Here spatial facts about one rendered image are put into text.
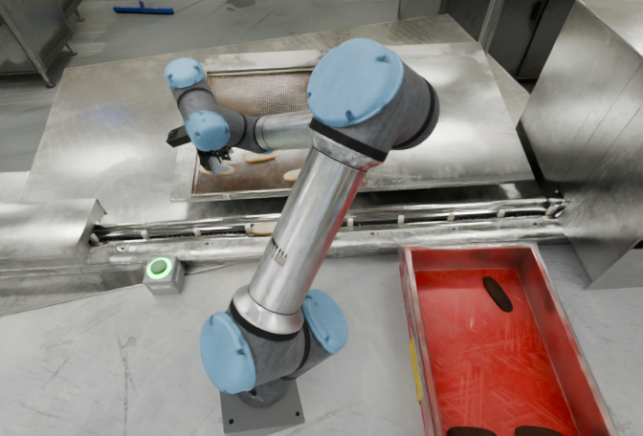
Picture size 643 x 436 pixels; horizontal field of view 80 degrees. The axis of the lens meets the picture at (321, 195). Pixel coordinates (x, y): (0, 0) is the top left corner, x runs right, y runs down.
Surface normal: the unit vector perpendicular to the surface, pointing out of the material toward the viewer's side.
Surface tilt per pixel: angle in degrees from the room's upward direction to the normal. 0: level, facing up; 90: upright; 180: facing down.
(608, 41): 90
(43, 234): 0
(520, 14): 90
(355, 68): 40
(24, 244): 0
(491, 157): 10
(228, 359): 55
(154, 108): 0
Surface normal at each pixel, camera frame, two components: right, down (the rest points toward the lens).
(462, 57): -0.01, -0.50
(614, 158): -1.00, 0.06
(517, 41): 0.06, 0.76
